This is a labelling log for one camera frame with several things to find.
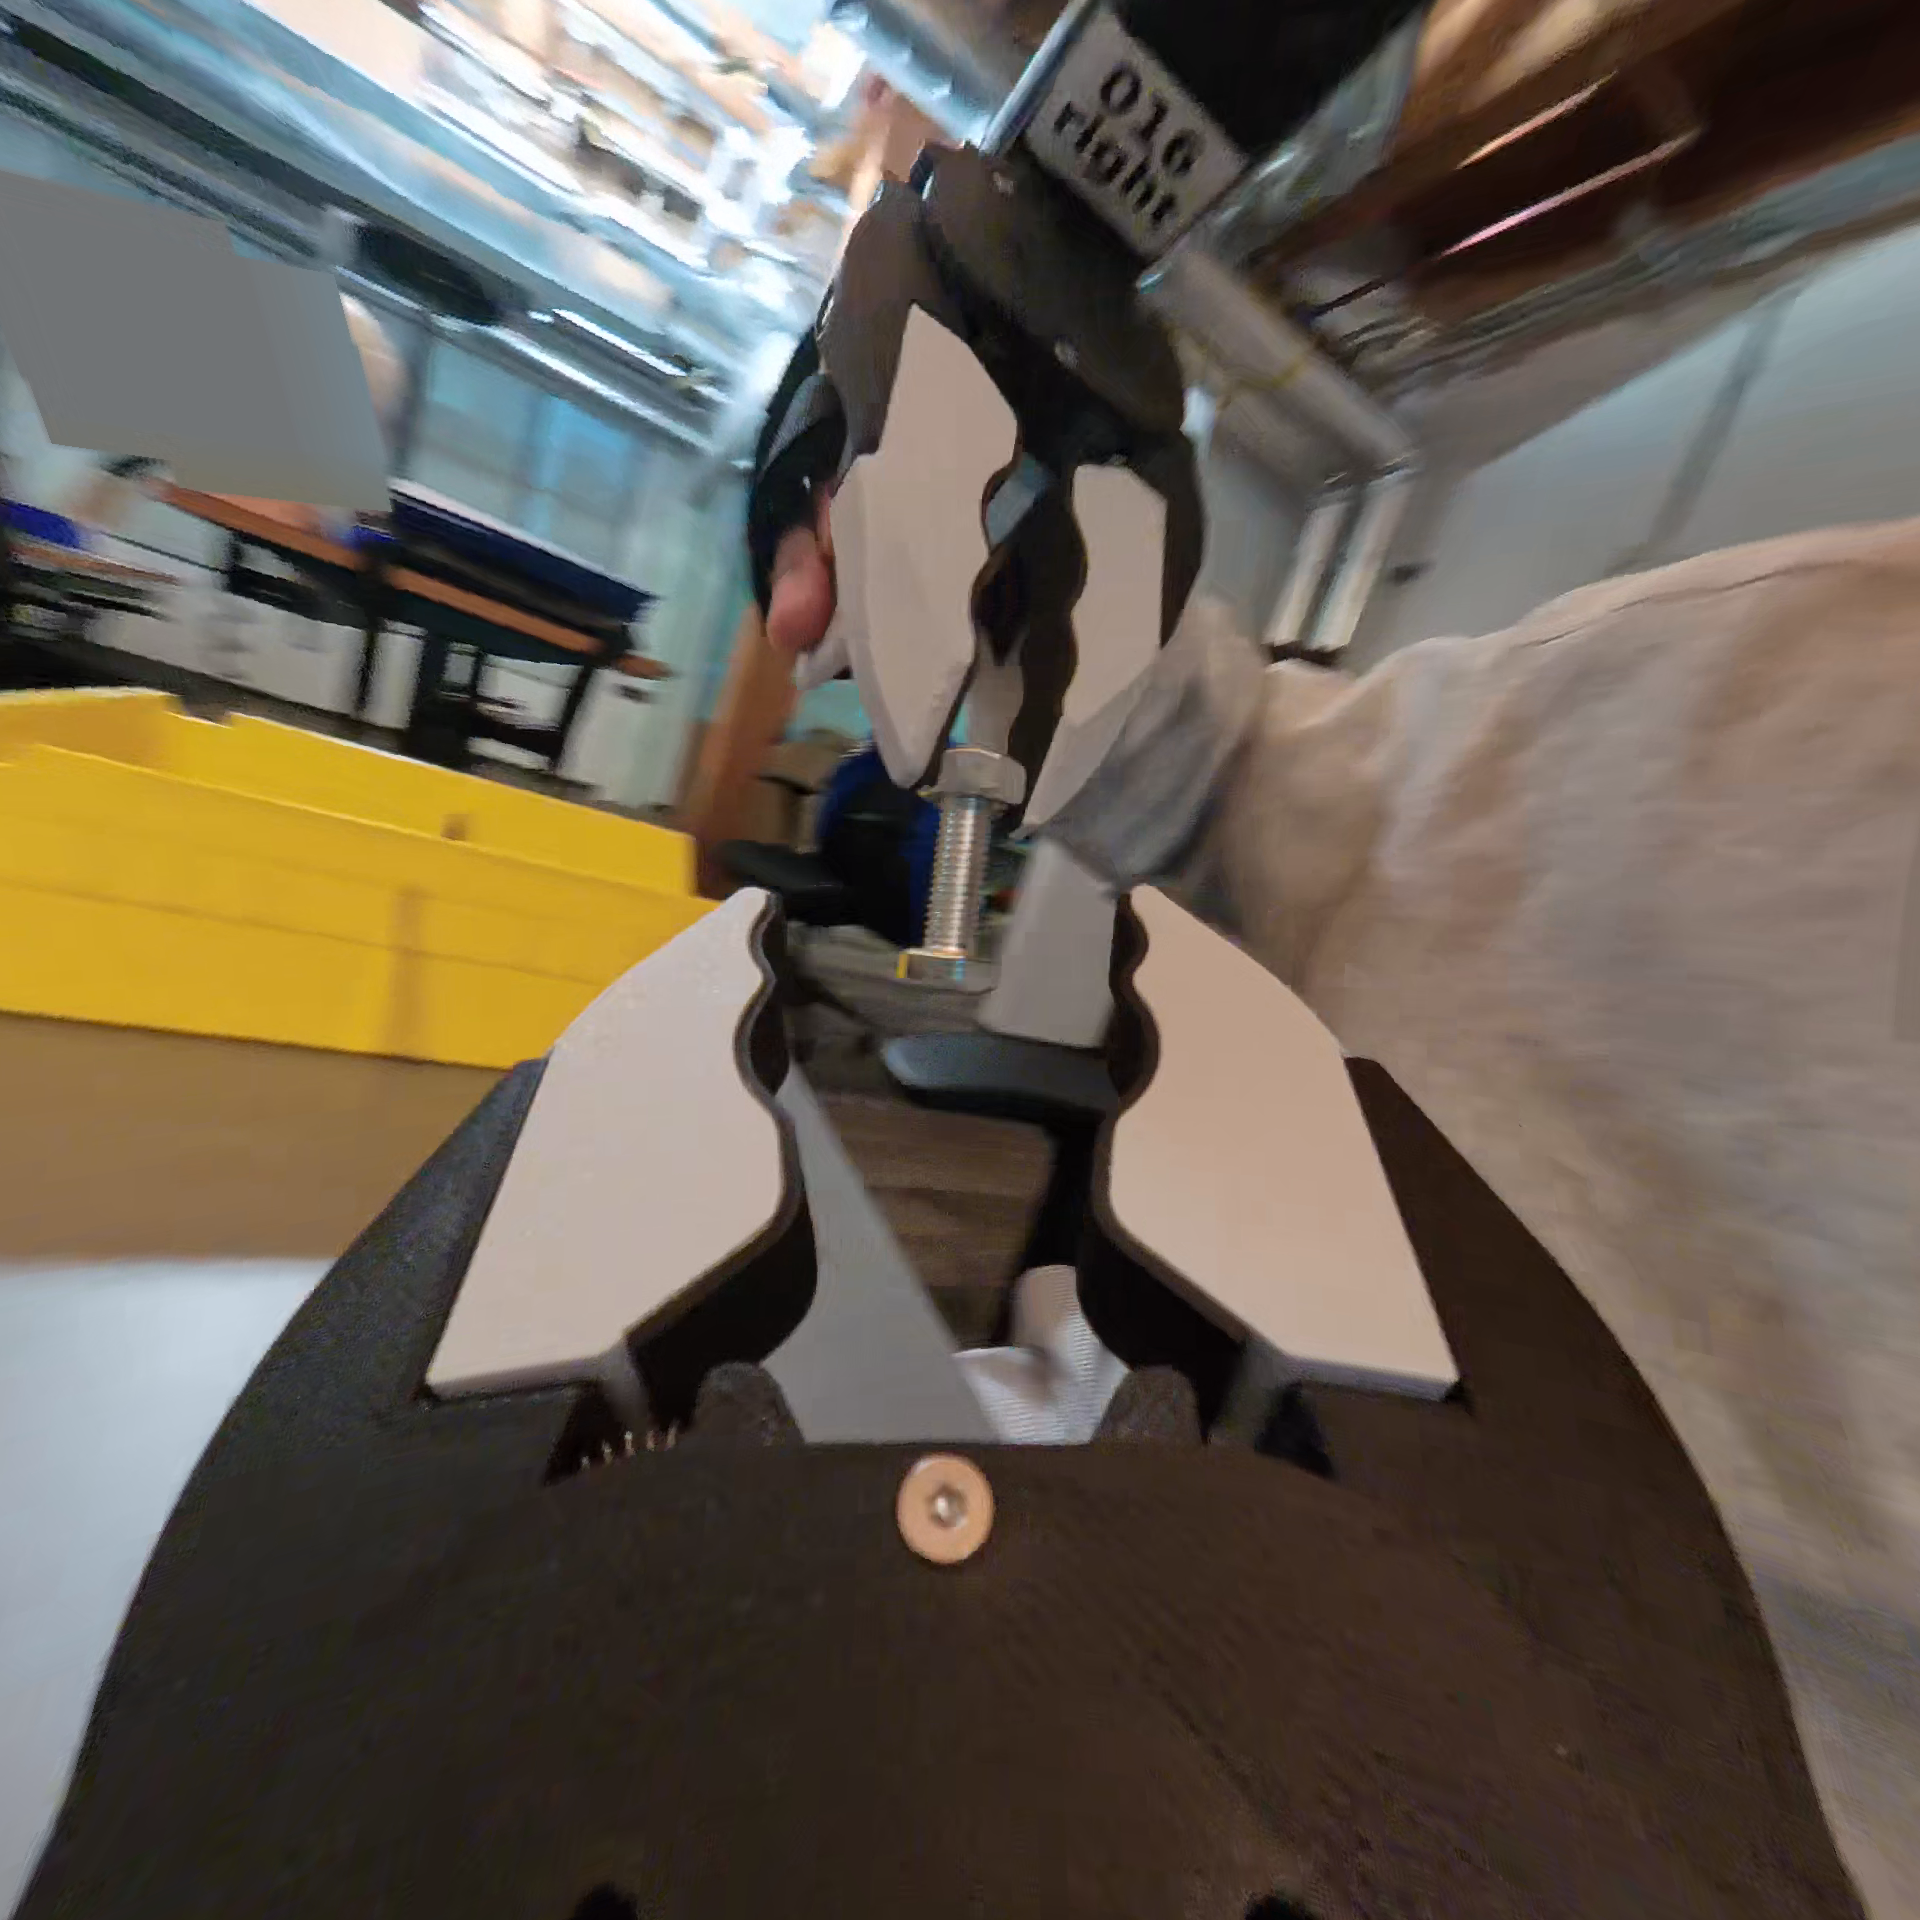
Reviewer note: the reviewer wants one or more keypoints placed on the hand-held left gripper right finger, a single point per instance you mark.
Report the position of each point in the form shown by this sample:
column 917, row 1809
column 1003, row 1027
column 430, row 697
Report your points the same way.
column 1276, row 1171

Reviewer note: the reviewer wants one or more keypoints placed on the black chair armrest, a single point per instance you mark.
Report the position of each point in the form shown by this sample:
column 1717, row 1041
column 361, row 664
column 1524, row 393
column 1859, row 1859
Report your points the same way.
column 990, row 1072

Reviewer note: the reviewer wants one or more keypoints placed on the grey desk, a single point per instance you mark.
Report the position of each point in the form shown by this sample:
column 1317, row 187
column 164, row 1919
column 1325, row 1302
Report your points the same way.
column 149, row 1140

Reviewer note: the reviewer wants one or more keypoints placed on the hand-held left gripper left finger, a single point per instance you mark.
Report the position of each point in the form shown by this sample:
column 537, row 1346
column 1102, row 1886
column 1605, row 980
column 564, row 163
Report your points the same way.
column 629, row 1171

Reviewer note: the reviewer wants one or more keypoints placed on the person's right forearm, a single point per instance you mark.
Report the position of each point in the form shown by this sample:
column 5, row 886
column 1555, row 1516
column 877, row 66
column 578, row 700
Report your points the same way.
column 1501, row 825

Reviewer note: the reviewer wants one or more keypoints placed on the wooden top table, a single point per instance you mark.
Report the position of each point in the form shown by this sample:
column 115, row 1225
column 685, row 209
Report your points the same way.
column 495, row 600

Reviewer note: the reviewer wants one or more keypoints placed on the black office chair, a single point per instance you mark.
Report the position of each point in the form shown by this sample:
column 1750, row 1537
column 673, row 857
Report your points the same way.
column 781, row 879

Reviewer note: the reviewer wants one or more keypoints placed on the white cloth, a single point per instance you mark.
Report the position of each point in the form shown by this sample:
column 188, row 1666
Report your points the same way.
column 1051, row 1350

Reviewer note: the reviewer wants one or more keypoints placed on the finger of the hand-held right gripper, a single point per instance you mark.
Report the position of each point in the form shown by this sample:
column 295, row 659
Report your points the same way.
column 1125, row 585
column 915, row 540

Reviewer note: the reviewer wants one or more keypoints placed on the silver hex nut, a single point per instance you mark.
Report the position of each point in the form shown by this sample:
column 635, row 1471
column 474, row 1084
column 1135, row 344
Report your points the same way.
column 946, row 970

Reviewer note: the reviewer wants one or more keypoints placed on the person's right hand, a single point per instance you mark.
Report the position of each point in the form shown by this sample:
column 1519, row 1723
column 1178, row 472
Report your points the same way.
column 798, row 593

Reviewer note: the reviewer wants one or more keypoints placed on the silver hex bolt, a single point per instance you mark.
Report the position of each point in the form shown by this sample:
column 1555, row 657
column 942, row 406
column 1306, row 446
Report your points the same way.
column 961, row 868

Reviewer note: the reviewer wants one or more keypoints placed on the blue jacket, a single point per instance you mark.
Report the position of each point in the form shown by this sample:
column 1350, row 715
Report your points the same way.
column 869, row 840

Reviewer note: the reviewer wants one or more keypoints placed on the yellow plastic bin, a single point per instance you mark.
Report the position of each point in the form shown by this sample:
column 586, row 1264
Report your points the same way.
column 301, row 902

